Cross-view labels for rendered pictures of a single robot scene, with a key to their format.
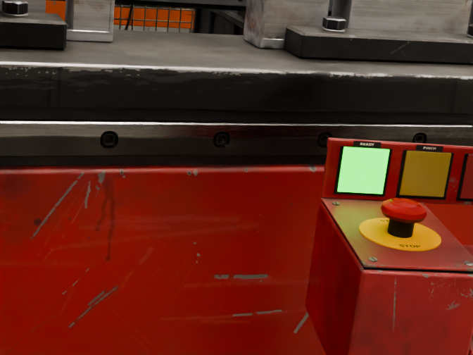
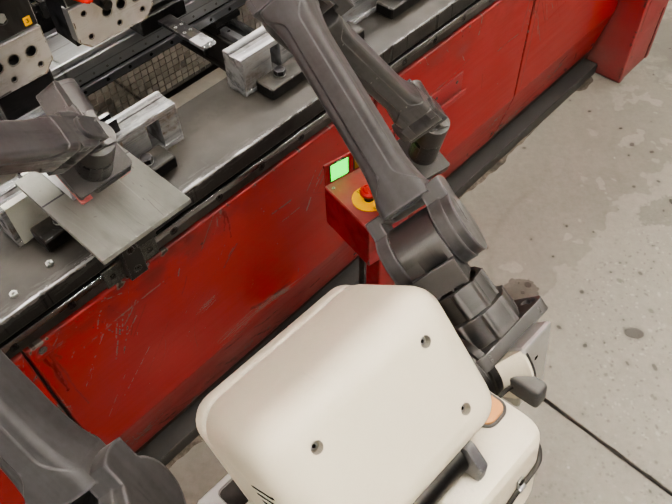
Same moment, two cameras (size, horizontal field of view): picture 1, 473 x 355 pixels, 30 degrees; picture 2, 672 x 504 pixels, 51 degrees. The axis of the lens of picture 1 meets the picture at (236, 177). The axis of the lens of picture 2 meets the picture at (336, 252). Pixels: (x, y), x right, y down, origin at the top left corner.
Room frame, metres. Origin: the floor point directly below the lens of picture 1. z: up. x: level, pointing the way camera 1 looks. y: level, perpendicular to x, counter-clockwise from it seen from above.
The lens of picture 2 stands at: (-0.16, 0.33, 1.86)
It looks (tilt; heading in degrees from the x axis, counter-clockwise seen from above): 51 degrees down; 336
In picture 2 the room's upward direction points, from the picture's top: 3 degrees counter-clockwise
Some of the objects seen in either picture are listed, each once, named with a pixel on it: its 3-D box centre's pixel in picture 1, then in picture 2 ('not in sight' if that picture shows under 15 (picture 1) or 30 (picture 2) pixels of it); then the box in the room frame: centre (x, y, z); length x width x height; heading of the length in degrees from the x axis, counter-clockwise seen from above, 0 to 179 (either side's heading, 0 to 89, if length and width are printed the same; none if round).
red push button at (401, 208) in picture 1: (401, 221); (368, 195); (0.73, -0.15, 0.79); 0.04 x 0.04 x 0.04
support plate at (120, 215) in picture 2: not in sight; (101, 192); (0.78, 0.34, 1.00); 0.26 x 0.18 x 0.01; 21
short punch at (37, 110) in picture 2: not in sight; (26, 94); (0.92, 0.40, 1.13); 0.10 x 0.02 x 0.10; 111
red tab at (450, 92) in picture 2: not in sight; (448, 94); (1.13, -0.62, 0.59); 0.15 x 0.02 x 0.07; 111
